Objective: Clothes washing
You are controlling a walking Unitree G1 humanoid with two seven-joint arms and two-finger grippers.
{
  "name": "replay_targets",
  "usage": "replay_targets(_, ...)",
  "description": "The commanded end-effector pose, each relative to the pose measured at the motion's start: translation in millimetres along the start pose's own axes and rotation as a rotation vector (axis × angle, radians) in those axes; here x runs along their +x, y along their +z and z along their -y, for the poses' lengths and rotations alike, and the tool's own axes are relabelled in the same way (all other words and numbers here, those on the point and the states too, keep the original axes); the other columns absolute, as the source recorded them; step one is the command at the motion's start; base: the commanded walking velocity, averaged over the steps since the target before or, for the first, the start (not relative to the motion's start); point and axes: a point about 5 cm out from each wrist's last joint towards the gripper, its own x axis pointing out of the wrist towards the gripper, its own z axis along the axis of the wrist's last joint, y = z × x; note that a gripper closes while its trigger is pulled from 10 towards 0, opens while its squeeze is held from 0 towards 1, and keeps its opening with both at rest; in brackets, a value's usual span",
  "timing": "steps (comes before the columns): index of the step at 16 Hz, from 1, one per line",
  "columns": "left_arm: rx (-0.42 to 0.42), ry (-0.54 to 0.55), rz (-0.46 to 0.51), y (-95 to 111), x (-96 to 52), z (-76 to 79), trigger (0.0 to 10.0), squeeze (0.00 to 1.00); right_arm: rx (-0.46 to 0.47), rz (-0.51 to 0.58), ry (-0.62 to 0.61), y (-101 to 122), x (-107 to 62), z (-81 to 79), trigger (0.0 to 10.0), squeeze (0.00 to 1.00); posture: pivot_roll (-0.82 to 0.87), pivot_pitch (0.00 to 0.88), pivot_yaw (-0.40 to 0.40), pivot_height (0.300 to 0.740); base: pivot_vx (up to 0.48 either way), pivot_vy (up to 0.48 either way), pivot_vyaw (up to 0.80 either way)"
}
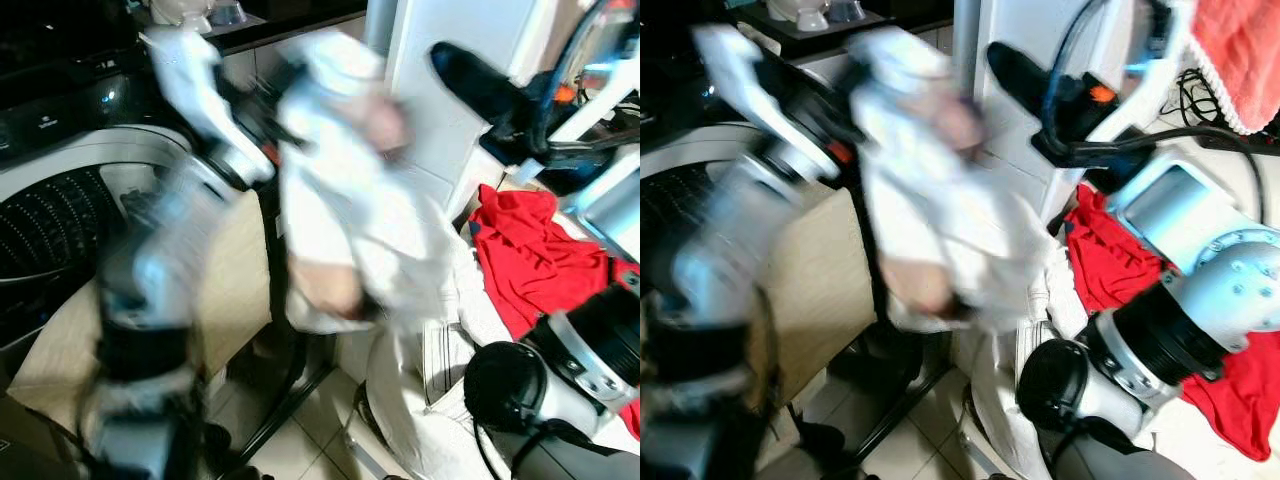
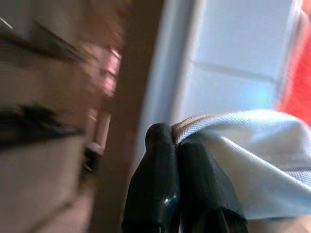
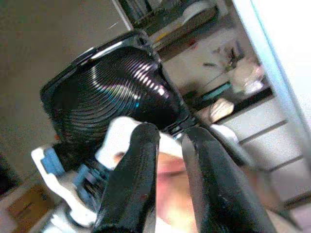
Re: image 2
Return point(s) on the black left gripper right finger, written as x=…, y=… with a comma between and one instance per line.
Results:
x=201, y=184

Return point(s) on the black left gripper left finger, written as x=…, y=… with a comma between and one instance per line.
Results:
x=155, y=179

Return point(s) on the light blue cloth garment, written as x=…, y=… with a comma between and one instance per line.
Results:
x=255, y=157

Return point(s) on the white door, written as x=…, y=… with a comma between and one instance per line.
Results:
x=223, y=60

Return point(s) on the red cloth item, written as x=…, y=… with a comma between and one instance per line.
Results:
x=297, y=80

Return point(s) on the brown wooden door frame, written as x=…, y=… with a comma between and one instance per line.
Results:
x=126, y=121

